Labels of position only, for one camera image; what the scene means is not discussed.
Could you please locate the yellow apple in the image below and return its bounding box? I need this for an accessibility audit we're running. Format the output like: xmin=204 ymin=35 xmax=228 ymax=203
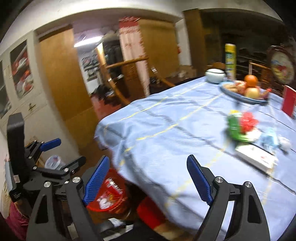
xmin=244 ymin=87 xmax=260 ymax=99

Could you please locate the round framed embroidery screen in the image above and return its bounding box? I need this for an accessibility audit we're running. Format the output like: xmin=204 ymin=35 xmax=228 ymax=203
xmin=267 ymin=45 xmax=295 ymax=86

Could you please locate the white ceramic lidded jar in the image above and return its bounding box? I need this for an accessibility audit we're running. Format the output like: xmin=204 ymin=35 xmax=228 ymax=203
xmin=205 ymin=68 xmax=226 ymax=84

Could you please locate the red patterned door curtain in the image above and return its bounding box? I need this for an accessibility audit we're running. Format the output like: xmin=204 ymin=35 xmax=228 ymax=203
xmin=119 ymin=16 xmax=150 ymax=97

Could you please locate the walnuts pile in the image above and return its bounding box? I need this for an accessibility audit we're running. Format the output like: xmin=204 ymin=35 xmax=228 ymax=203
xmin=223 ymin=81 xmax=246 ymax=95

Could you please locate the maroon sleeve forearm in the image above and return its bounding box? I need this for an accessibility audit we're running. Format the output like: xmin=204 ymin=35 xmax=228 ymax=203
xmin=6 ymin=202 xmax=29 ymax=240

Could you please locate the green snack wrapper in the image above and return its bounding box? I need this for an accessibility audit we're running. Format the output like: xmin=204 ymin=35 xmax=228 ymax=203
xmin=227 ymin=113 xmax=255 ymax=143

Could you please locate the crumpled white tissue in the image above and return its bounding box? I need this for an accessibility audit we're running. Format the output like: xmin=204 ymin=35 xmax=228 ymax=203
xmin=278 ymin=135 xmax=292 ymax=153

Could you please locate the red trash bucket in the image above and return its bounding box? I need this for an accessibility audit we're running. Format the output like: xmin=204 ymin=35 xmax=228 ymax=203
xmin=87 ymin=168 xmax=129 ymax=215

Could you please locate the light blue striped tablecloth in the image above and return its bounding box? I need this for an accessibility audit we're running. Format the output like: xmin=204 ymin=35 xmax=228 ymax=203
xmin=94 ymin=78 xmax=295 ymax=240

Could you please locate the yellow green tall box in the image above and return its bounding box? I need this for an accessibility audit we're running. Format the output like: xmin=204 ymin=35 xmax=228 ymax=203
xmin=225 ymin=44 xmax=236 ymax=81

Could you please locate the orange fruit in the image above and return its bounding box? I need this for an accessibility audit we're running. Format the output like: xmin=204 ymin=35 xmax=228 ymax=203
xmin=244 ymin=75 xmax=258 ymax=88

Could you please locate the wooden chair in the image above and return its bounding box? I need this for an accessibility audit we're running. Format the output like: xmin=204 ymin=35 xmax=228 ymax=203
xmin=96 ymin=43 xmax=175 ymax=106

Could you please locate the white red medicine box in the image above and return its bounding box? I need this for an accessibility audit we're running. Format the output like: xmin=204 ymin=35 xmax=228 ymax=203
xmin=235 ymin=143 xmax=278 ymax=174

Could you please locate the blue oval fruit plate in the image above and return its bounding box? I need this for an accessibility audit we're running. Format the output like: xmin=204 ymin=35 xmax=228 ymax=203
xmin=219 ymin=81 xmax=270 ymax=105

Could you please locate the red packaged snack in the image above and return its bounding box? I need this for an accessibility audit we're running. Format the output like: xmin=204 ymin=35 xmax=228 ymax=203
xmin=260 ymin=88 xmax=272 ymax=100

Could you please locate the clear plastic bag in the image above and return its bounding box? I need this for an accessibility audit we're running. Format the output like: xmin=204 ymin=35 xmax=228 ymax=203
xmin=44 ymin=155 xmax=65 ymax=170

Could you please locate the red book box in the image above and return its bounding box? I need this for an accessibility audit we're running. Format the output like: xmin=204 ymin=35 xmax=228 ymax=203
xmin=281 ymin=85 xmax=296 ymax=117

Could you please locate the yellow mesh fruit net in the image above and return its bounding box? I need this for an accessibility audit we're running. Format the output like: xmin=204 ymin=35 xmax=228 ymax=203
xmin=230 ymin=110 xmax=241 ymax=117

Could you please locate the fluorescent ceiling light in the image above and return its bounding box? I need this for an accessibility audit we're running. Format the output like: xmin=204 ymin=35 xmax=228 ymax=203
xmin=74 ymin=36 xmax=102 ymax=48

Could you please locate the blue face mask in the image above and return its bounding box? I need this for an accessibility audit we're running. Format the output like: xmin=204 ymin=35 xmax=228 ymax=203
xmin=260 ymin=128 xmax=278 ymax=155

